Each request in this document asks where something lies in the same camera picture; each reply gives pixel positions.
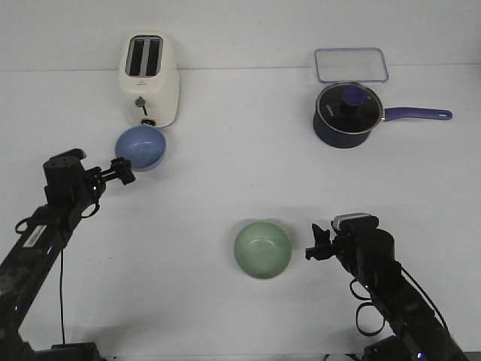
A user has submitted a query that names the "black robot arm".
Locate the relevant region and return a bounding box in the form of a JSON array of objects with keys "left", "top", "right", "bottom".
[
  {"left": 1, "top": 149, "right": 135, "bottom": 360},
  {"left": 305, "top": 216, "right": 467, "bottom": 360}
]

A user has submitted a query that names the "blue bowl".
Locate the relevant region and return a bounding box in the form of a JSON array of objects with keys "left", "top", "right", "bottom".
[{"left": 114, "top": 126, "right": 167, "bottom": 171}]

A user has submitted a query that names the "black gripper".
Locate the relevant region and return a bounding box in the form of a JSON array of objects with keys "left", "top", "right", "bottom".
[
  {"left": 43, "top": 156, "right": 136, "bottom": 211},
  {"left": 305, "top": 223, "right": 395, "bottom": 278}
]

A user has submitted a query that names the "dark blue saucepan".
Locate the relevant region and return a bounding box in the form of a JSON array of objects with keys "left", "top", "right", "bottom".
[{"left": 313, "top": 82, "right": 452, "bottom": 149}]

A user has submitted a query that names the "glass pot lid blue knob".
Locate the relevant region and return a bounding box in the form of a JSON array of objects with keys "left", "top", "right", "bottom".
[{"left": 316, "top": 82, "right": 383, "bottom": 135}]

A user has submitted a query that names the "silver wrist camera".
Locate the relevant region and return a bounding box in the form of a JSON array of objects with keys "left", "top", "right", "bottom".
[
  {"left": 331, "top": 213, "right": 379, "bottom": 232},
  {"left": 50, "top": 148, "right": 86, "bottom": 159}
]

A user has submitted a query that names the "green bowl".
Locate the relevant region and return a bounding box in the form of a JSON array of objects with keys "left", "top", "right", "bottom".
[{"left": 234, "top": 221, "right": 292, "bottom": 280}]

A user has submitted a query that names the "white two-slot toaster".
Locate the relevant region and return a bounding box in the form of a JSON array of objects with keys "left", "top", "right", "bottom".
[{"left": 117, "top": 31, "right": 180, "bottom": 128}]

